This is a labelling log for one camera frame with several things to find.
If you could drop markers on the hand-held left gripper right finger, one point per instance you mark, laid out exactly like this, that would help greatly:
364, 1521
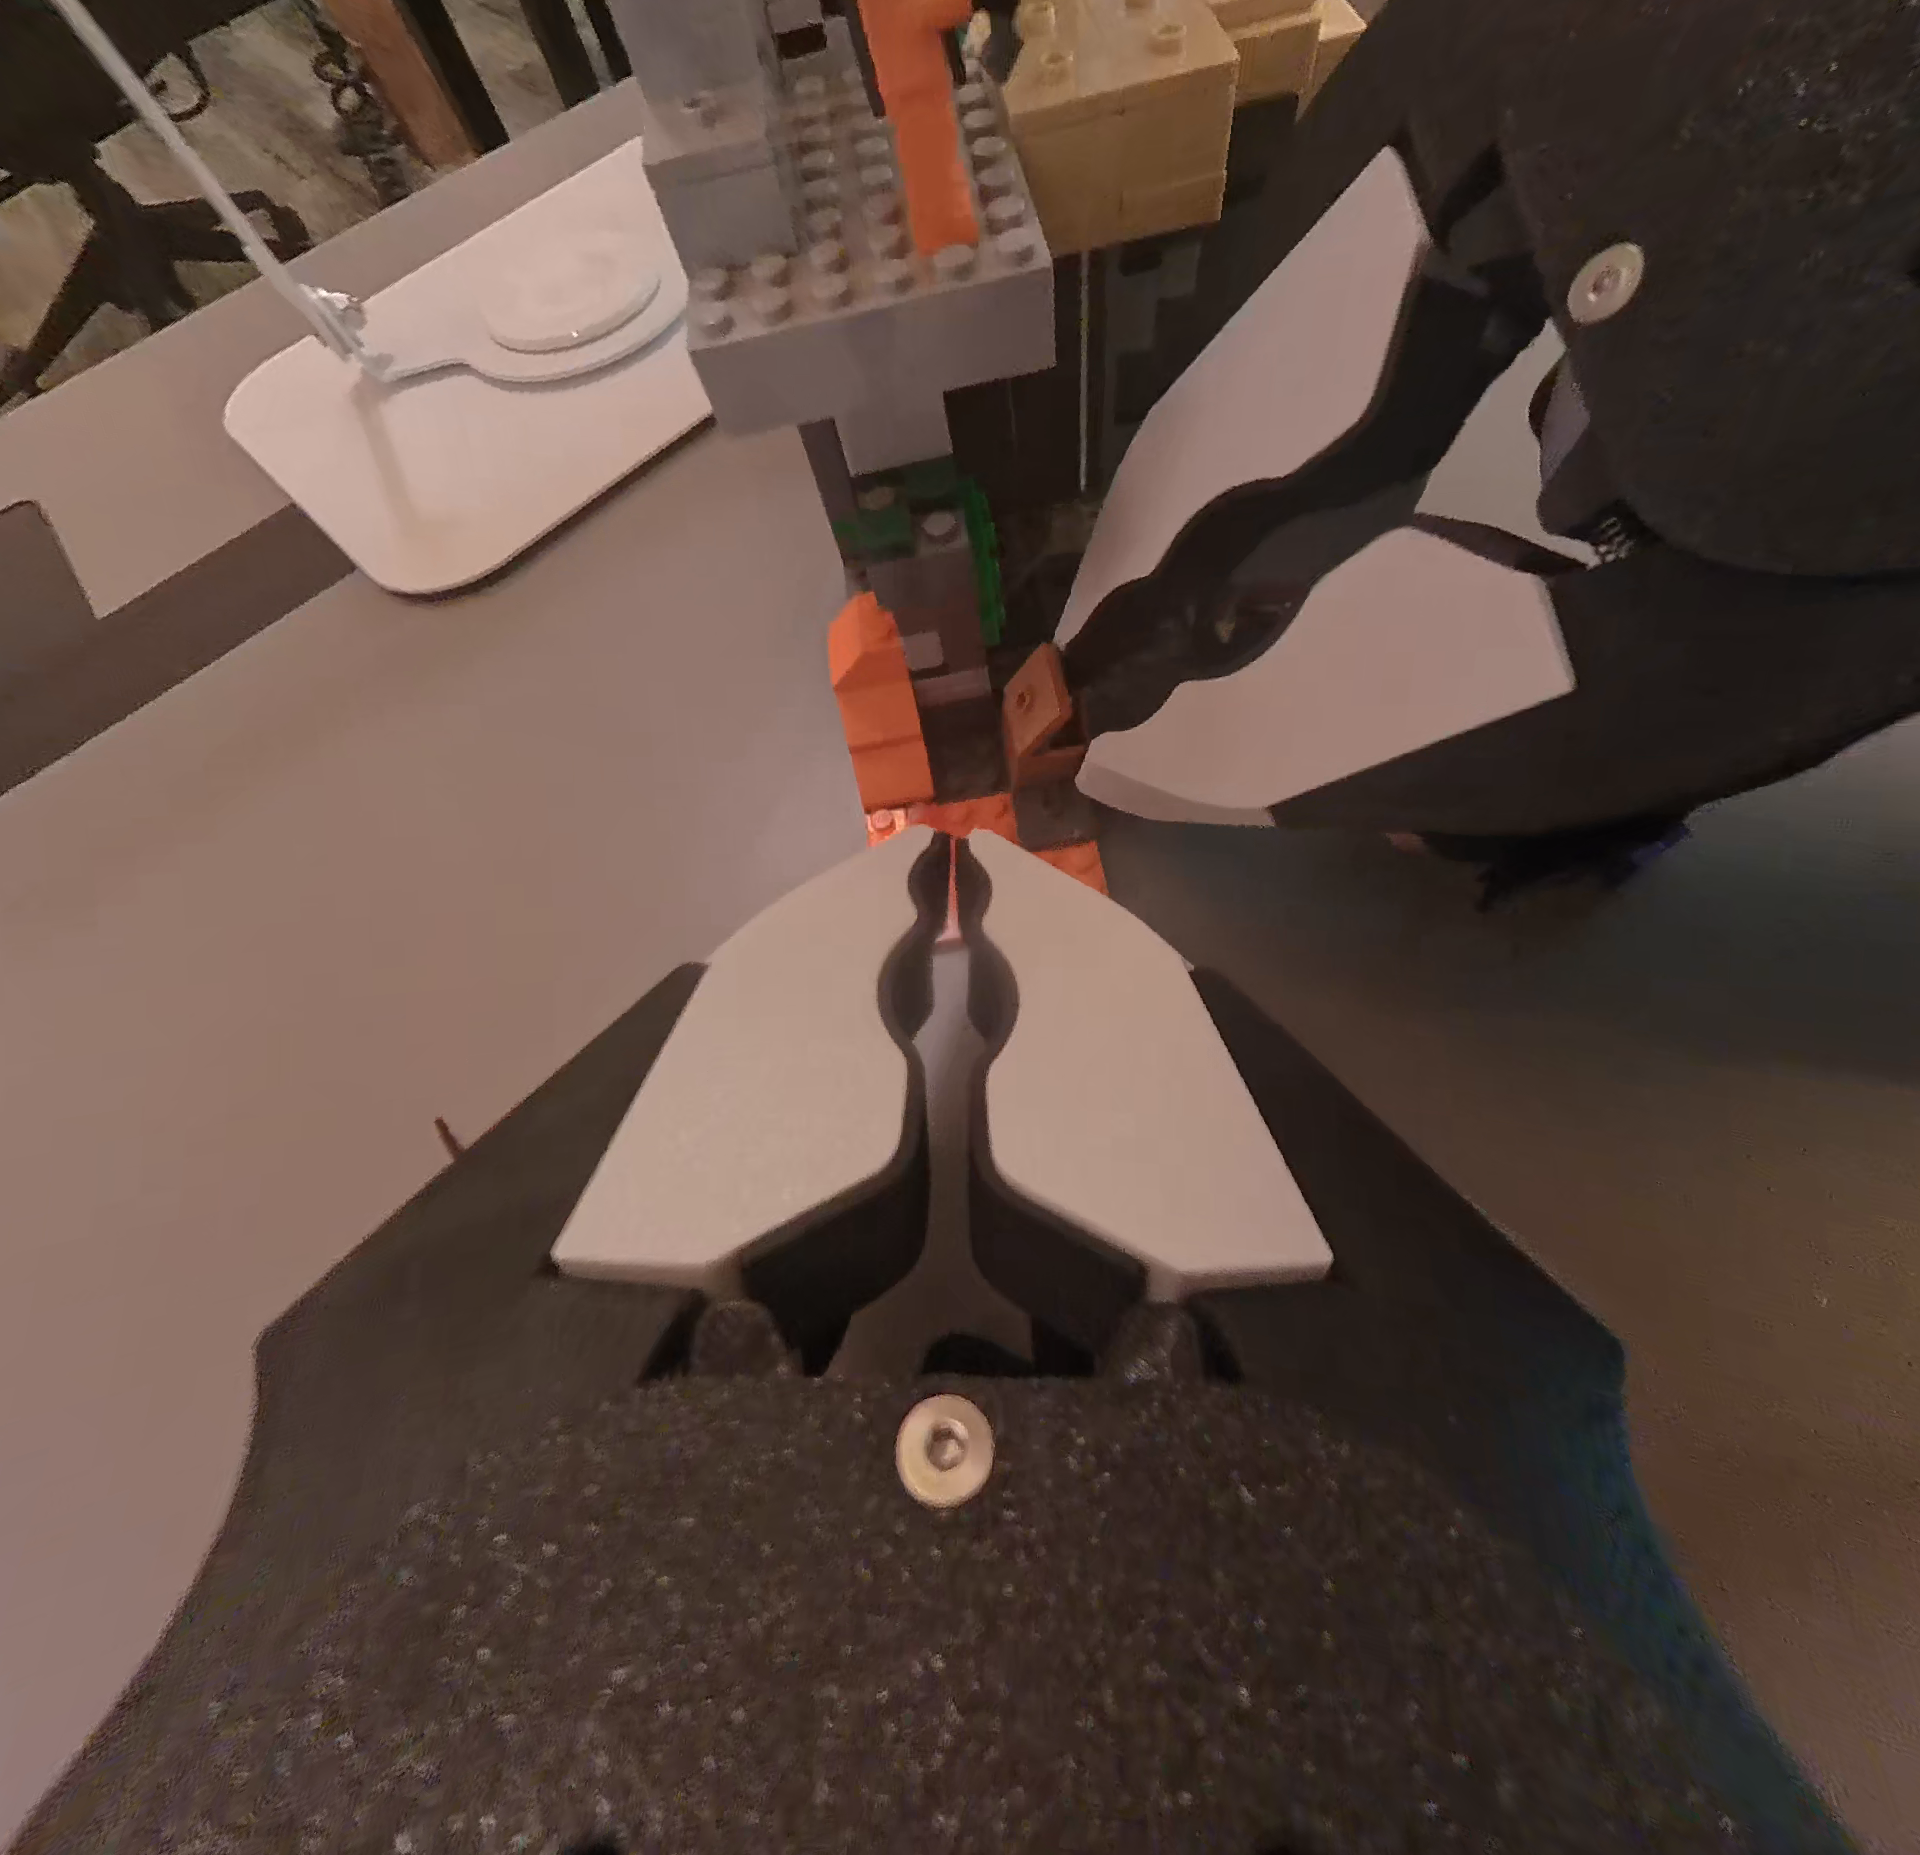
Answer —
1138, 1120

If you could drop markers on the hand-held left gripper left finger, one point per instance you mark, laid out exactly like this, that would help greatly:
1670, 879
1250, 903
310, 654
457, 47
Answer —
736, 1120

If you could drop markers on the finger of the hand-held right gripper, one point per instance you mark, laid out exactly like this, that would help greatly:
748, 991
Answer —
1380, 670
1290, 370

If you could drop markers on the brown toy brick chest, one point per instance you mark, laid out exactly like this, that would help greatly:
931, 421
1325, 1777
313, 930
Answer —
1037, 709

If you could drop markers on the toy brick cave building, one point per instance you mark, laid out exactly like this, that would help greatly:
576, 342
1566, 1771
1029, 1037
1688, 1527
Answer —
840, 326

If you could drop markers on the white stand with pole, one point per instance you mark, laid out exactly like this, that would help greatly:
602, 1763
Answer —
449, 430

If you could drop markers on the brown wooden panel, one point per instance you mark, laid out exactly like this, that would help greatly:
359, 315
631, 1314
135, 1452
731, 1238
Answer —
398, 71

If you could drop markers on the black office chair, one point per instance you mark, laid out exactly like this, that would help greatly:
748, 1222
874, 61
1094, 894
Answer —
104, 71

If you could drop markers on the black metal frame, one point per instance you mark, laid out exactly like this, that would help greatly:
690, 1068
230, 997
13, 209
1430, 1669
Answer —
509, 25

